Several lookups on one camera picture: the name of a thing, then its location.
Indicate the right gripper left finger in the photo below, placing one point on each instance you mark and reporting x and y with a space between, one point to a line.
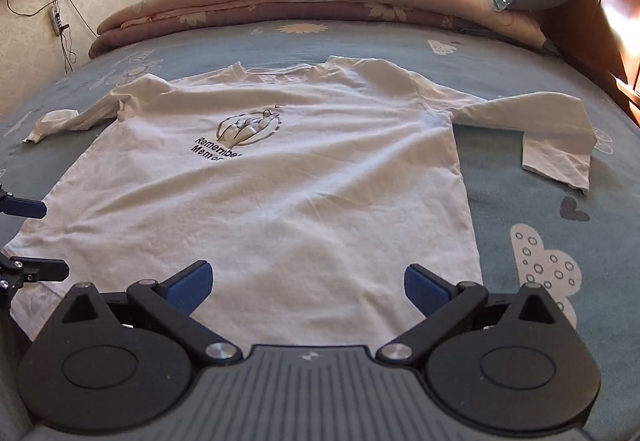
115 361

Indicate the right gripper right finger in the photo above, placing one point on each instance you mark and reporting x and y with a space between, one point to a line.
496 362

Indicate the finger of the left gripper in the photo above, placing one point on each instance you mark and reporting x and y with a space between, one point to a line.
11 205
15 272

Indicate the white long sleeve shirt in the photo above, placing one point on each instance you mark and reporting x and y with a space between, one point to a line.
309 190

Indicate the blue floral bed sheet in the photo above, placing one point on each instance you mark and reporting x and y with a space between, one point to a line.
582 245

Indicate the white power strip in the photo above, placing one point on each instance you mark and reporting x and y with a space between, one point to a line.
56 21

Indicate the wooden headboard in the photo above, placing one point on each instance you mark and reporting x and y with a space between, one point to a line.
600 38

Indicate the pink floral folded quilt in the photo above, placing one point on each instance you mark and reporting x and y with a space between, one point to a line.
149 19

